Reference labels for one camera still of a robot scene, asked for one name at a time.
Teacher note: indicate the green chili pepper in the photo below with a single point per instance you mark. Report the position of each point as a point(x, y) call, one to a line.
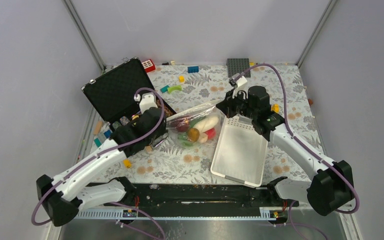
point(184, 140)

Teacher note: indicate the yellow small toy piece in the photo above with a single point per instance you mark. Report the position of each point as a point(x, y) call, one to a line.
point(127, 163)

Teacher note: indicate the yellow blue toy vehicle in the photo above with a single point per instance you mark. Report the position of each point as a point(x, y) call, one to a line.
point(275, 108)

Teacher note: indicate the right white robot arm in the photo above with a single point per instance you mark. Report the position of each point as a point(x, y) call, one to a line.
point(331, 185)

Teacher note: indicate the black open case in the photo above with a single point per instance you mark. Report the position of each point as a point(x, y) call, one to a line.
point(112, 94)

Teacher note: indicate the garlic bulb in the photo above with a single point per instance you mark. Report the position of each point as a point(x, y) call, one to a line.
point(203, 137)

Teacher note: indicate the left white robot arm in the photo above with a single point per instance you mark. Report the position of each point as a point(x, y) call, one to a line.
point(58, 196)

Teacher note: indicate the teal block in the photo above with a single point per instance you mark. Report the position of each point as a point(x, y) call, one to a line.
point(165, 89)

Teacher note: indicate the red tomato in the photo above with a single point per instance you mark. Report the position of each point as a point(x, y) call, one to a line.
point(211, 133)

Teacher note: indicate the clear zip top bag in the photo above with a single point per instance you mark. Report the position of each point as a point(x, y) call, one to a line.
point(194, 115)

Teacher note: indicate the white radish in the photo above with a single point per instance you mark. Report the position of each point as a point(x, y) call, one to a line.
point(207, 123)

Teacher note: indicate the grey lego baseplate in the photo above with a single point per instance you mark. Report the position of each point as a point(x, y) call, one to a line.
point(236, 65)

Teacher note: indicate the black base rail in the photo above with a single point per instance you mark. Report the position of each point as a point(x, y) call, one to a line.
point(202, 200)

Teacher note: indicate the red white toy block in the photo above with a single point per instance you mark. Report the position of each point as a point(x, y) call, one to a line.
point(148, 66)

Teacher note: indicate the brown potato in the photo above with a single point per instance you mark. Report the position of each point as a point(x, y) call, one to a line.
point(193, 134)

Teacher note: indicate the yellow small block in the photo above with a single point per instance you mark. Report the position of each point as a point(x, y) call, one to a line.
point(181, 79)

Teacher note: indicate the white perforated plastic basket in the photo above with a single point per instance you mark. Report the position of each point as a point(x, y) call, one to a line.
point(240, 153)

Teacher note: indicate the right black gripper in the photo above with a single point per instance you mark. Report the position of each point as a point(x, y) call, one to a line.
point(227, 106)

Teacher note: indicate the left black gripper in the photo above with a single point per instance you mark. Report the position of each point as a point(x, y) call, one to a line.
point(162, 130)

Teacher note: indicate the green curved block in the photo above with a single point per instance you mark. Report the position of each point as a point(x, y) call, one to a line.
point(174, 88)

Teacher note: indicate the blue lego brick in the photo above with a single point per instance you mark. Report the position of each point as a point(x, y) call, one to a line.
point(193, 69)

